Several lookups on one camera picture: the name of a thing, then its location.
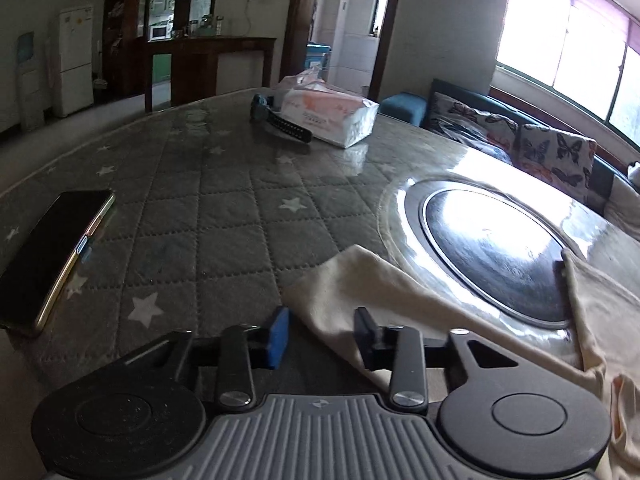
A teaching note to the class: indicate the dark wooden counter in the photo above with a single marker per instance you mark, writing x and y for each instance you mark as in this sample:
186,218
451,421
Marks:
210,50

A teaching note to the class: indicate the white orange tissue packet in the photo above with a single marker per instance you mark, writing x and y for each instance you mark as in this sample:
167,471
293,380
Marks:
330,115

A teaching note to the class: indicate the clear plastic bag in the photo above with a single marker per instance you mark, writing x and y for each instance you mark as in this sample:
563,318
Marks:
300,80

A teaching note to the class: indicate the large butterfly print pillow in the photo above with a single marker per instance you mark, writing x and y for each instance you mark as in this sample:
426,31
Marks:
555,160

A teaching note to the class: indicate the cream long-sleeve shirt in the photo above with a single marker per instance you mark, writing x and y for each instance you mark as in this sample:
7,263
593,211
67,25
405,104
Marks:
350,290

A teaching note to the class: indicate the blue cabinet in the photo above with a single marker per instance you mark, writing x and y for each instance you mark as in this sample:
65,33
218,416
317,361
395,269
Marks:
317,57

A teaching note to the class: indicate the grey quilted star table cover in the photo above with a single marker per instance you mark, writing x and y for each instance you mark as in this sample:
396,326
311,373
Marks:
200,220

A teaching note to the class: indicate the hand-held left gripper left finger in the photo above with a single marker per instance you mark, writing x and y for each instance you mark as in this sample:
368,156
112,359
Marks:
280,335

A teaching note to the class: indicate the small butterfly print pillow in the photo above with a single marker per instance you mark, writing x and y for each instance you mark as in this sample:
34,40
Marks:
475,112

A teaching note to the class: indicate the round black inset cooktop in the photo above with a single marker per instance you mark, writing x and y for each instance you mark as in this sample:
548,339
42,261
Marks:
490,250

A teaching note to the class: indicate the plain grey pillow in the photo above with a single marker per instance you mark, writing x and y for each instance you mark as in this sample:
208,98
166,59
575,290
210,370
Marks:
625,205

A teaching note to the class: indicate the black smartphone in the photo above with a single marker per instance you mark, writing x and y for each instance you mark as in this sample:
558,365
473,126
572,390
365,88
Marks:
45,260

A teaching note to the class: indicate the window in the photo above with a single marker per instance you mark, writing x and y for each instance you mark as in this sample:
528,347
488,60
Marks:
550,35

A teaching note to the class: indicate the flat butterfly print cushion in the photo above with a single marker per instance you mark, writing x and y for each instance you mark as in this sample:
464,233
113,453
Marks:
465,140

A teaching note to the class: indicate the dark wooden display cabinet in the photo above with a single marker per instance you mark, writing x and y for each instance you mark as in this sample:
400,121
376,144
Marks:
127,35

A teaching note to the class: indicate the brown door frame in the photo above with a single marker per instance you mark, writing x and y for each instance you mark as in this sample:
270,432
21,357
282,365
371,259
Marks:
292,25

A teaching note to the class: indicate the white microwave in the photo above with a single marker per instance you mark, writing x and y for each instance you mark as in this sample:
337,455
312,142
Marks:
159,33

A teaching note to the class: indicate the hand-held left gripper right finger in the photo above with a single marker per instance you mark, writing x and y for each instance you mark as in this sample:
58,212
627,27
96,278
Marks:
367,340

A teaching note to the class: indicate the white refrigerator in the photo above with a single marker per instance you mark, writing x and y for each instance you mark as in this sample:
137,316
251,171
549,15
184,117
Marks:
75,60

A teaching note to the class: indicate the blue corner sofa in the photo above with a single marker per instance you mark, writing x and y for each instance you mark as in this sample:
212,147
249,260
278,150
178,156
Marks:
400,107

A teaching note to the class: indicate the white water dispenser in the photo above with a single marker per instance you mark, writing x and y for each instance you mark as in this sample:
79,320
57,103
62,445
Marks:
30,85

